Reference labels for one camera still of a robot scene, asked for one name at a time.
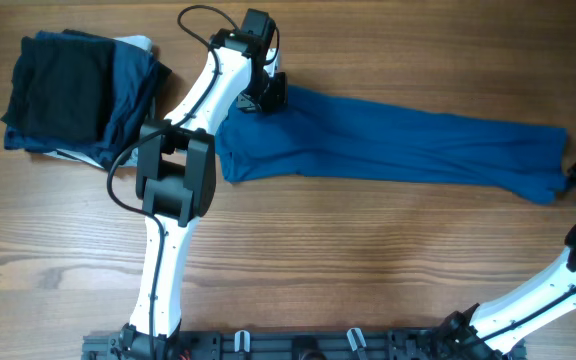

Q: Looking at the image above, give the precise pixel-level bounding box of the blue polo shirt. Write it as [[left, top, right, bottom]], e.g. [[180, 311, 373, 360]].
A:
[[216, 86, 567, 205]]

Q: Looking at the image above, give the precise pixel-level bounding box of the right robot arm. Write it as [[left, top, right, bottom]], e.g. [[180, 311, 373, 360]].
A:
[[434, 162, 576, 360]]

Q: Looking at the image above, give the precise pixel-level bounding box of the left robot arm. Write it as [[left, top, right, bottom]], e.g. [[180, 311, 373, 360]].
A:
[[82, 9, 287, 359]]

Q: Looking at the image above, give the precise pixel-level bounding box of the navy folded garment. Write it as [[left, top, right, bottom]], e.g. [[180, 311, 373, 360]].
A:
[[1, 30, 171, 169]]

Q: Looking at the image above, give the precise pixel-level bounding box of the black folded garment on top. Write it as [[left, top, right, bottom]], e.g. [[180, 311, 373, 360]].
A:
[[2, 37, 115, 143]]

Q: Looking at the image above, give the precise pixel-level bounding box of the left black camera cable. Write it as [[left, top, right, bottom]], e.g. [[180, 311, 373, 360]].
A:
[[105, 4, 281, 359]]

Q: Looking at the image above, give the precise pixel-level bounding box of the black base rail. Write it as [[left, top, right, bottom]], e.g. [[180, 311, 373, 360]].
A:
[[81, 326, 527, 360]]

